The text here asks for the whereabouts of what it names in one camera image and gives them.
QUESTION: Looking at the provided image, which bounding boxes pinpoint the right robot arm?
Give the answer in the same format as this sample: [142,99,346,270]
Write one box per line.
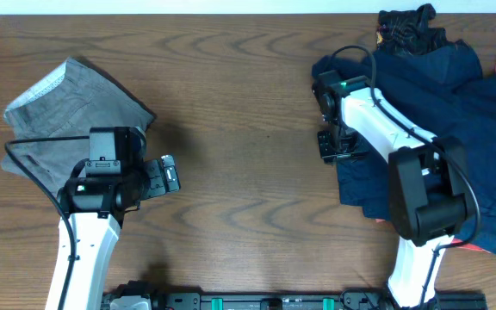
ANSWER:
[312,71,478,309]

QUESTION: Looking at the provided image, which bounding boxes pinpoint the black printed garment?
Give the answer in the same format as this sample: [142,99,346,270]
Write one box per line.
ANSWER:
[376,3,451,56]

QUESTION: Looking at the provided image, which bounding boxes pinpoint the navy blue shorts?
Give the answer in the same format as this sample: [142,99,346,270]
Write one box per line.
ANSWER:
[311,39,496,265]

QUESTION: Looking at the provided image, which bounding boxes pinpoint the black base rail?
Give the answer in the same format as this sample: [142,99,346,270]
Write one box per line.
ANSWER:
[101,282,488,310]

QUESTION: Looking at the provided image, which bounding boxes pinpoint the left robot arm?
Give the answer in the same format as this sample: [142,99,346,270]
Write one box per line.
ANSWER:
[45,155,180,309]

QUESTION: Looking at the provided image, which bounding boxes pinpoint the folded grey-brown shorts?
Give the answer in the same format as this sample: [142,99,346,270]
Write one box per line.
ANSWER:
[3,58,156,195]

